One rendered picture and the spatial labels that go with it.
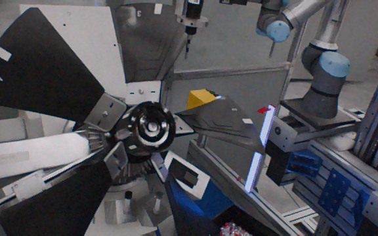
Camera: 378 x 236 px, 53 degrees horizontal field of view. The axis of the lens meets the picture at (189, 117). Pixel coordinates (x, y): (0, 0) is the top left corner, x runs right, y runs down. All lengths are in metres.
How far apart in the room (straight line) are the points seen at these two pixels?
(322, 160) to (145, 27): 0.90
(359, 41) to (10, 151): 4.99
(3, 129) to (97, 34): 0.41
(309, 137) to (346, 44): 3.87
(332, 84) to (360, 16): 3.84
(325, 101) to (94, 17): 0.92
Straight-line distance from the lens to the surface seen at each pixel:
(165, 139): 0.86
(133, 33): 1.01
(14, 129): 0.96
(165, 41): 0.97
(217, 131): 0.97
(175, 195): 0.89
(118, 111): 0.87
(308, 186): 1.65
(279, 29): 1.41
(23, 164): 0.92
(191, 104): 1.42
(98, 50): 1.16
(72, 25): 1.17
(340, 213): 1.58
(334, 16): 1.63
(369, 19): 5.46
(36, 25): 0.84
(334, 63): 1.53
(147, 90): 0.92
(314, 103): 1.57
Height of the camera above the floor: 1.64
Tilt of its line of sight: 27 degrees down
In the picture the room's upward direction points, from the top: 11 degrees clockwise
